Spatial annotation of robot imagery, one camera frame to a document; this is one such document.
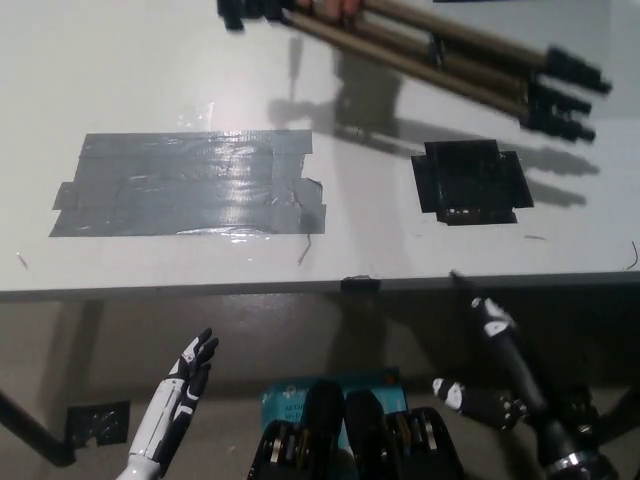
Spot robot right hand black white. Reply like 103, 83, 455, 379
431, 269, 604, 454

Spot small black tape strip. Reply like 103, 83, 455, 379
340, 274, 381, 294

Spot large grey duct tape patch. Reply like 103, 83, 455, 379
48, 128, 327, 240

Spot square black tape patch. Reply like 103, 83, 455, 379
410, 140, 536, 226

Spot robot torso black teal blocks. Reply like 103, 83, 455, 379
252, 368, 467, 480

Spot black slanted table leg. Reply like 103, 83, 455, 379
0, 387, 79, 469
597, 384, 640, 449

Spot brown tripod with black feet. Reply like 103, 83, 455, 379
216, 0, 614, 145

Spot black tape patch on floor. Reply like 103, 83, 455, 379
65, 400, 132, 448

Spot person's bare hand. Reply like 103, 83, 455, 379
298, 0, 365, 20

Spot clear glossy tape piece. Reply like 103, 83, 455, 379
175, 99, 217, 132

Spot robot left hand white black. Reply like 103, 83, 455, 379
127, 327, 221, 462

